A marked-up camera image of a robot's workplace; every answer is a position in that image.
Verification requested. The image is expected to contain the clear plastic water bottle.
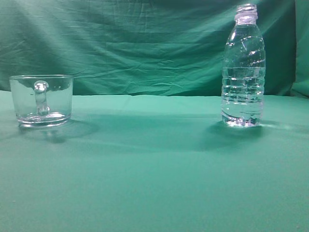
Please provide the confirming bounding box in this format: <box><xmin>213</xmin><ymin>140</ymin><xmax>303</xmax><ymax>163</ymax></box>
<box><xmin>221</xmin><ymin>3</ymin><xmax>266</xmax><ymax>128</ymax></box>

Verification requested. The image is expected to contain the green table cloth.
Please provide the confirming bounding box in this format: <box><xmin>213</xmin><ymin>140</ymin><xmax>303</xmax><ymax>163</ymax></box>
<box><xmin>0</xmin><ymin>91</ymin><xmax>309</xmax><ymax>232</ymax></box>

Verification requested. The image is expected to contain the green backdrop cloth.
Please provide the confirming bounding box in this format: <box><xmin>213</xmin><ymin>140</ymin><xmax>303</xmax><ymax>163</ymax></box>
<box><xmin>0</xmin><ymin>0</ymin><xmax>309</xmax><ymax>99</ymax></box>

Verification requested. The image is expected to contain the clear glass mug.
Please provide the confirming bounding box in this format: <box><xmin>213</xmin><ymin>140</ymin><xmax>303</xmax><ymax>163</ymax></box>
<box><xmin>9</xmin><ymin>74</ymin><xmax>73</xmax><ymax>128</ymax></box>

